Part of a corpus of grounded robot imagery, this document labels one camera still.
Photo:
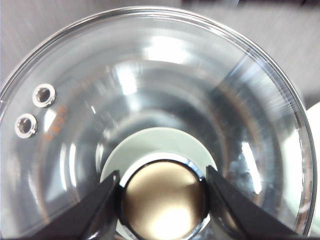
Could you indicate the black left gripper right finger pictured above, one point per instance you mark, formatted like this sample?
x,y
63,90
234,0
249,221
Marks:
x,y
249,217

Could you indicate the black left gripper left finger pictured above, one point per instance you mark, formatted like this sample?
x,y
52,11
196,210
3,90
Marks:
x,y
91,217

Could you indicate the glass steamer lid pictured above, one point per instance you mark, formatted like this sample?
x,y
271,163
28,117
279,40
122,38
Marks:
x,y
158,95

